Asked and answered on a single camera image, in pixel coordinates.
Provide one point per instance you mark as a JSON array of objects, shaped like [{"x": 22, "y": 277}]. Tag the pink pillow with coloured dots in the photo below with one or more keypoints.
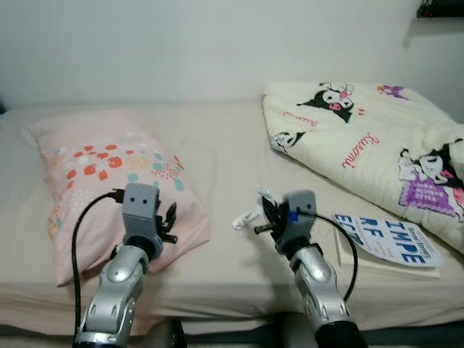
[{"x": 94, "y": 159}]

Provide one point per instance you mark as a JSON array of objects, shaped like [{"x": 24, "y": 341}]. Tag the cream cartoon print quilt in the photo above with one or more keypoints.
[{"x": 348, "y": 145}]

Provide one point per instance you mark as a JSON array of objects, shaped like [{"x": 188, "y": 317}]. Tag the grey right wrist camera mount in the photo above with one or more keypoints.
[{"x": 301, "y": 206}]

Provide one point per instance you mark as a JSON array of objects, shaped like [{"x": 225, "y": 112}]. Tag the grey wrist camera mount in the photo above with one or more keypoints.
[
  {"x": 301, "y": 206},
  {"x": 140, "y": 206}
]

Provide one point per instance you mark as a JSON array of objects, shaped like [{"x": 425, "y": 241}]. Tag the white tissue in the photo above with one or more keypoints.
[{"x": 264, "y": 194}]

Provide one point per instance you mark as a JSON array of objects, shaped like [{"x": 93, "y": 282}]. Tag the bed with beige sheet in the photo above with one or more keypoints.
[{"x": 225, "y": 167}]

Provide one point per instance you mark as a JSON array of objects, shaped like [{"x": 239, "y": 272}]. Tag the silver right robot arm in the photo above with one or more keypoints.
[{"x": 319, "y": 283}]

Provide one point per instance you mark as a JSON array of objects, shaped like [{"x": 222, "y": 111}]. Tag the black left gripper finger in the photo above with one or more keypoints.
[
  {"x": 165, "y": 217},
  {"x": 172, "y": 214}
]

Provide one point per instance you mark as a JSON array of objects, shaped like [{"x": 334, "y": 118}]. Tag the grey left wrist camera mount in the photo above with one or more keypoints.
[{"x": 140, "y": 206}]

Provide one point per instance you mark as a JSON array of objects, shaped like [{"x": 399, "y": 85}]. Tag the grey robot left leg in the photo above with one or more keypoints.
[{"x": 165, "y": 335}]

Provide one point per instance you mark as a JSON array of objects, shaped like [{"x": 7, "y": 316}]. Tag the teal bed frame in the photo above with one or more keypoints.
[{"x": 406, "y": 335}]

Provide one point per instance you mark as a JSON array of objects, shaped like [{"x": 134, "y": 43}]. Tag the small white tube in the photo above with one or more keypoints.
[{"x": 246, "y": 219}]

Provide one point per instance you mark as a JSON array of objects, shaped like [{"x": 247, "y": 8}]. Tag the black window blind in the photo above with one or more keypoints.
[{"x": 442, "y": 7}]

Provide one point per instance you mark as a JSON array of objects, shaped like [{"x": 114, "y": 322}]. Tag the white book with blue letters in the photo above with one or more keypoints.
[{"x": 391, "y": 243}]

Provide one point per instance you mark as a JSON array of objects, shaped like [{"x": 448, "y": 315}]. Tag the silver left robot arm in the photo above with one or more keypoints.
[{"x": 119, "y": 283}]

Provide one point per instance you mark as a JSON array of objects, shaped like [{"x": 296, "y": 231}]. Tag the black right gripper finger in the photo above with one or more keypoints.
[
  {"x": 277, "y": 204},
  {"x": 266, "y": 206}
]

